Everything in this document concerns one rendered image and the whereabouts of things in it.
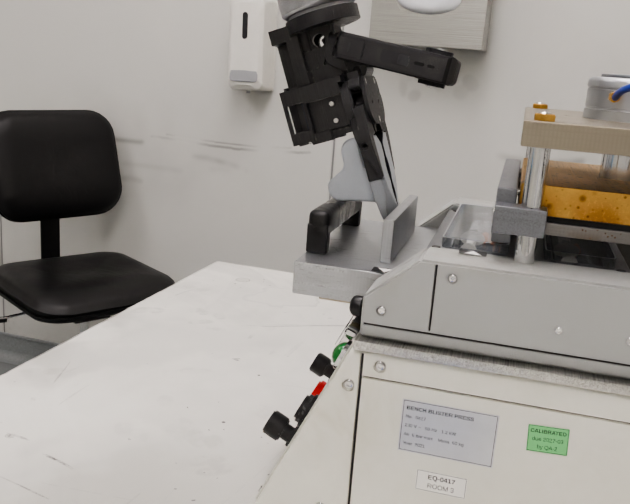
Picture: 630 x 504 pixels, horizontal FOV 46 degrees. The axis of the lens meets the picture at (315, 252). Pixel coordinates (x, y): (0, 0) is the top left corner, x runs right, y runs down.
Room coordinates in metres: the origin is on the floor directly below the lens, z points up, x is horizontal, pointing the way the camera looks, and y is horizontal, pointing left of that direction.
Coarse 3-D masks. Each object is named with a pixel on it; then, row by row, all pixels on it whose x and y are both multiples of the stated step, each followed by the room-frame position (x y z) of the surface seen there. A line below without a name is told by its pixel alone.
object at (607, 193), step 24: (552, 168) 0.72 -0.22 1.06; (576, 168) 0.73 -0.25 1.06; (600, 168) 0.68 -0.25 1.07; (624, 168) 0.66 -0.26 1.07; (552, 192) 0.59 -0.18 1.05; (576, 192) 0.59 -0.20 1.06; (600, 192) 0.58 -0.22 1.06; (624, 192) 0.59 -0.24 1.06; (552, 216) 0.59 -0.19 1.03; (576, 216) 0.59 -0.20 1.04; (600, 216) 0.58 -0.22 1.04; (624, 216) 0.58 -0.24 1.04; (600, 240) 0.58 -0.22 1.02; (624, 240) 0.58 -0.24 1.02
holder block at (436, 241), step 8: (448, 216) 0.77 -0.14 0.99; (448, 224) 0.73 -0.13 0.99; (440, 232) 0.69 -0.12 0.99; (432, 240) 0.65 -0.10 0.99; (440, 240) 0.65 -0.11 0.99; (512, 240) 0.67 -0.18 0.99; (448, 248) 0.62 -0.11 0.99; (512, 248) 0.64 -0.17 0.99; (536, 248) 0.65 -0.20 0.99; (616, 248) 0.67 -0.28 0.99; (512, 256) 0.61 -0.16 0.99; (536, 256) 0.62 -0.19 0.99; (616, 256) 0.64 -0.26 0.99; (568, 264) 0.60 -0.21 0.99; (616, 264) 0.61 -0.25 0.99; (624, 264) 0.61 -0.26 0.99
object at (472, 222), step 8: (464, 208) 0.77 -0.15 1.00; (472, 208) 0.78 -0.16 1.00; (480, 208) 0.78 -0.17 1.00; (488, 208) 0.78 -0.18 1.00; (456, 216) 0.72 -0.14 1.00; (464, 216) 0.73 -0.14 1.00; (472, 216) 0.73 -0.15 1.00; (480, 216) 0.73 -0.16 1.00; (488, 216) 0.74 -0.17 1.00; (456, 224) 0.68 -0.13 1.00; (464, 224) 0.69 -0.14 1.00; (472, 224) 0.69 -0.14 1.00; (480, 224) 0.69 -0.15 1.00; (488, 224) 0.70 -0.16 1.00; (448, 232) 0.65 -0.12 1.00; (456, 232) 0.65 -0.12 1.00; (464, 232) 0.65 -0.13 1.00; (472, 232) 0.65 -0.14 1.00; (480, 232) 0.66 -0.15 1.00; (488, 232) 0.66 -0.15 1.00; (472, 240) 0.62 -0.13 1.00; (480, 240) 0.62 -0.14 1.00; (488, 240) 0.63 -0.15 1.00
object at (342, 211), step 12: (324, 204) 0.70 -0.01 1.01; (336, 204) 0.71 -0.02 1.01; (348, 204) 0.74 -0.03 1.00; (360, 204) 0.80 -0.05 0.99; (312, 216) 0.67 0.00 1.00; (324, 216) 0.67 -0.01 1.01; (336, 216) 0.70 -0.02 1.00; (348, 216) 0.75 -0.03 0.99; (360, 216) 0.81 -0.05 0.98; (312, 228) 0.67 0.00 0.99; (324, 228) 0.67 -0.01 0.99; (312, 240) 0.67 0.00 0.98; (324, 240) 0.67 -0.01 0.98; (312, 252) 0.67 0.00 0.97; (324, 252) 0.67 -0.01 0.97
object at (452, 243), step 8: (448, 240) 0.62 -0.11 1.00; (456, 240) 0.62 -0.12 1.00; (464, 240) 0.62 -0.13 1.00; (456, 248) 0.62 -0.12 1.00; (464, 248) 0.62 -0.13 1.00; (472, 248) 0.62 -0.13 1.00; (480, 248) 0.62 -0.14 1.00; (488, 248) 0.61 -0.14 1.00; (496, 248) 0.61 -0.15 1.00; (504, 248) 0.61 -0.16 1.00
